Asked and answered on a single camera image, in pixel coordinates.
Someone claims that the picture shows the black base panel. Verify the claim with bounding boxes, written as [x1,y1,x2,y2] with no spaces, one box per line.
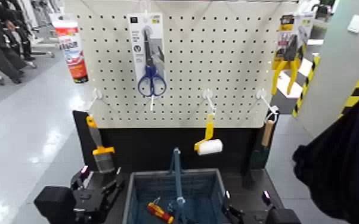
[72,110,280,188]

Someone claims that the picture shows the red white product package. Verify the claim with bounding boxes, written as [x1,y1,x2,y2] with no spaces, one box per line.
[49,13,89,84]

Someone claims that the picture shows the white perforated pegboard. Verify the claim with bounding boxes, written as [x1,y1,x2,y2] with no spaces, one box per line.
[63,0,299,129]

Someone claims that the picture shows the white wall plate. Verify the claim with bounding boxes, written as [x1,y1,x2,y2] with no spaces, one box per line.
[346,14,359,34]

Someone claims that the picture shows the yellow black hazard strip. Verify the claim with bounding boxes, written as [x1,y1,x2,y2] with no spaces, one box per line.
[291,54,322,119]
[338,77,359,119]

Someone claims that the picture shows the blue handled scissors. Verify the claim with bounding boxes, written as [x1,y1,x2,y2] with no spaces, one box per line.
[137,26,168,98]

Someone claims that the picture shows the yellow handled pliers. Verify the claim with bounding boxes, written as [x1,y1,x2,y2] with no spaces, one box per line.
[271,33,308,96]

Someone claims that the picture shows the dark navy garment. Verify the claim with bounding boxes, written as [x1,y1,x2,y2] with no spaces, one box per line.
[292,97,359,224]

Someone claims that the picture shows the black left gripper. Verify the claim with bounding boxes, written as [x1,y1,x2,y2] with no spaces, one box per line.
[70,167,126,224]

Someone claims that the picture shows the blue grey plastic crate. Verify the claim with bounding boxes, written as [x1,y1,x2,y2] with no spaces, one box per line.
[122,168,231,224]

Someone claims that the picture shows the yellow handled paint roller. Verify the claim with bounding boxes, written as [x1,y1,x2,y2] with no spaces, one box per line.
[193,113,224,156]

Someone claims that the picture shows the yellow pliers package card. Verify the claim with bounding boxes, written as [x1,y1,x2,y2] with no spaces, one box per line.
[273,11,315,71]

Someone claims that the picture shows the white scissors package card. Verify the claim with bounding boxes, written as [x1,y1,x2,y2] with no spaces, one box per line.
[127,12,167,98]

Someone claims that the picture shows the yellow handled metal scraper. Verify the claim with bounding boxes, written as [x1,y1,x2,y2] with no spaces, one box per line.
[85,114,116,174]

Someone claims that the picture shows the red yellow screwdriver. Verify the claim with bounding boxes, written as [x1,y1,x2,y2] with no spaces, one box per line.
[147,197,175,224]

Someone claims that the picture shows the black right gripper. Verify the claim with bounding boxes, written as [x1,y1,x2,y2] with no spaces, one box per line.
[222,190,247,224]

